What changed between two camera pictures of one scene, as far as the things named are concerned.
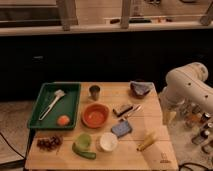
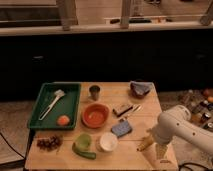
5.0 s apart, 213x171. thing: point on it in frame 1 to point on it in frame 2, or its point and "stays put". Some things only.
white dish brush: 58,93 stays put
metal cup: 94,92 stays put
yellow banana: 147,141 stays put
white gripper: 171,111 to 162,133
